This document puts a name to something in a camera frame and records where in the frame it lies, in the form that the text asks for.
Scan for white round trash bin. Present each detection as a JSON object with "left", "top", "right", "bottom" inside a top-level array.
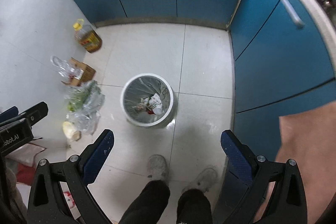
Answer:
[{"left": 120, "top": 73, "right": 176, "bottom": 128}]

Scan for blue kitchen cabinets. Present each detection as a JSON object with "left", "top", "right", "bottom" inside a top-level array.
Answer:
[{"left": 74, "top": 0, "right": 335, "bottom": 159}]

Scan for white cabbage piece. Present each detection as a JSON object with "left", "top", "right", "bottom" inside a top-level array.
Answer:
[{"left": 62, "top": 121, "right": 81, "bottom": 141}]

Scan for red plastic bag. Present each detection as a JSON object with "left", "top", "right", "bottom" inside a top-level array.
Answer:
[{"left": 16, "top": 163, "right": 35, "bottom": 186}]

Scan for right grey slipper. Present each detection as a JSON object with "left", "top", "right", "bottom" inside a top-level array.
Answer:
[{"left": 182, "top": 168, "right": 218, "bottom": 193}]

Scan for grey slipper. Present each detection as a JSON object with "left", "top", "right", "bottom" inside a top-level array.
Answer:
[
  {"left": 182, "top": 168, "right": 218, "bottom": 193},
  {"left": 147, "top": 155, "right": 168, "bottom": 182}
]

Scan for clear plastic bag vegetables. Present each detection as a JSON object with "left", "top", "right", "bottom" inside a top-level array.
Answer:
[{"left": 50, "top": 56, "right": 105, "bottom": 137}]

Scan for brown cardboard box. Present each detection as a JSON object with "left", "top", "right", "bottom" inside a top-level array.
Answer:
[{"left": 61, "top": 57, "right": 96, "bottom": 86}]

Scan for person's right leg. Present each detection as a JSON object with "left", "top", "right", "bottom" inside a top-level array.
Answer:
[{"left": 176, "top": 189, "right": 213, "bottom": 224}]

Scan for person's leg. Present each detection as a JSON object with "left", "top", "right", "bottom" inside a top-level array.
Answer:
[
  {"left": 176, "top": 189, "right": 213, "bottom": 224},
  {"left": 119, "top": 180, "right": 170, "bottom": 224}
]

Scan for pink striped counter cloth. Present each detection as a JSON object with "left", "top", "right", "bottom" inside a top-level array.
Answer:
[{"left": 253, "top": 102, "right": 336, "bottom": 224}]

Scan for yellow cooking oil bottle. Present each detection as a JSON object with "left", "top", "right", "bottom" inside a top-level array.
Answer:
[{"left": 73, "top": 19, "right": 102, "bottom": 53}]

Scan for left grey slipper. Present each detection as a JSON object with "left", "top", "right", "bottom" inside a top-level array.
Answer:
[{"left": 147, "top": 155, "right": 168, "bottom": 182}]

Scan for person's left leg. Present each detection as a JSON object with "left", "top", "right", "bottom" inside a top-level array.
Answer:
[{"left": 119, "top": 180, "right": 170, "bottom": 224}]

